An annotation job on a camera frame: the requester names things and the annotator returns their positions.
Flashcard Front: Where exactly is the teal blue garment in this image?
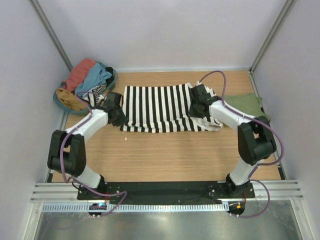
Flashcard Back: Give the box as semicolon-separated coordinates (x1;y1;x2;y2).
74;62;117;97

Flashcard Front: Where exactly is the mustard yellow garment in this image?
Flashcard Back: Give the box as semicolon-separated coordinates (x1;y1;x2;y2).
55;87;89;112

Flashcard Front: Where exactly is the perforated white cable duct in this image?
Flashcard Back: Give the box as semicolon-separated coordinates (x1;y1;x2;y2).
42;202;229;213

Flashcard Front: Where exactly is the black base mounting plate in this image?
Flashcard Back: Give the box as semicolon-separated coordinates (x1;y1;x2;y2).
76;180;256;206

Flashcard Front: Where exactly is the right aluminium corner post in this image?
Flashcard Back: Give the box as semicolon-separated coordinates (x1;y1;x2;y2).
249;0;296;75

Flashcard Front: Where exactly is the aluminium front rail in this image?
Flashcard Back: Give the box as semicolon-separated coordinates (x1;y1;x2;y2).
31;180;303;205

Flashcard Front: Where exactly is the black white striped top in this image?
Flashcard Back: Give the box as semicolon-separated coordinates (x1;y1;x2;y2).
120;83;223;134

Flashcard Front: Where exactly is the teal laundry basket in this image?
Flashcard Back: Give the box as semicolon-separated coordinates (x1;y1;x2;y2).
53;58;118;116

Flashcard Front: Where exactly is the red garment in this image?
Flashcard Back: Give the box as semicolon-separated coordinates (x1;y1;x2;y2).
61;58;96;92

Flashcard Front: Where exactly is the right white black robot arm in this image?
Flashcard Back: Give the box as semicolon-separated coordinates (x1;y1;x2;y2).
188;84;277;198

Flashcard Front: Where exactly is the green motorcycle tank top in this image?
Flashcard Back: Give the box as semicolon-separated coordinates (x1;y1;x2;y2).
224;93;271;121

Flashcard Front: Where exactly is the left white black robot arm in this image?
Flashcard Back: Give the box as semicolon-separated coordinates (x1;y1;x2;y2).
47;92;129;200

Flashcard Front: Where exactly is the aluminium corner post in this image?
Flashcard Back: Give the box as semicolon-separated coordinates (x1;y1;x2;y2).
28;0;73;71
249;0;296;75

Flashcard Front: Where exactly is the left aluminium corner post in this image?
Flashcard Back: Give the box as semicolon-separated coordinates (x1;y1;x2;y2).
28;0;73;71

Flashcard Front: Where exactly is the narrow striped garment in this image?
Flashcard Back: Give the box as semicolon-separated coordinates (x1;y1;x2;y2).
84;84;107;107

